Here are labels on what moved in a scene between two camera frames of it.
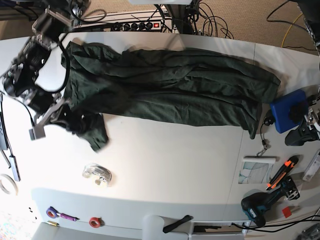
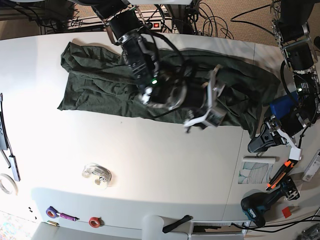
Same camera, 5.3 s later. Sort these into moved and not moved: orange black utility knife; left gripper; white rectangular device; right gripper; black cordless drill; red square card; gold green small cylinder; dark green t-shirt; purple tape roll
Moved: right gripper; dark green t-shirt; left gripper
Not moved: orange black utility knife; red square card; black cordless drill; white rectangular device; purple tape roll; gold green small cylinder
